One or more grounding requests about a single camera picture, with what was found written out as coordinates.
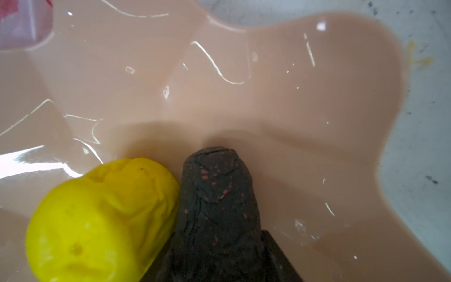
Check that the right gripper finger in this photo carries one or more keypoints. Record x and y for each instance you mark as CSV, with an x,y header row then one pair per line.
x,y
277,265

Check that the yellow fake lemon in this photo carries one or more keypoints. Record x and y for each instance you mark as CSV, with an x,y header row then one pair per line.
x,y
108,225

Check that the pink scalloped bowl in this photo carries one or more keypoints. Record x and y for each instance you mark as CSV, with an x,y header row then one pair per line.
x,y
307,104

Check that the dark fake avocado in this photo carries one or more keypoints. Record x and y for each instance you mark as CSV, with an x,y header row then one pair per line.
x,y
218,235

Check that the pink plastic bag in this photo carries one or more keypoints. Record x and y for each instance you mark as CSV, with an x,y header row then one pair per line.
x,y
25,23

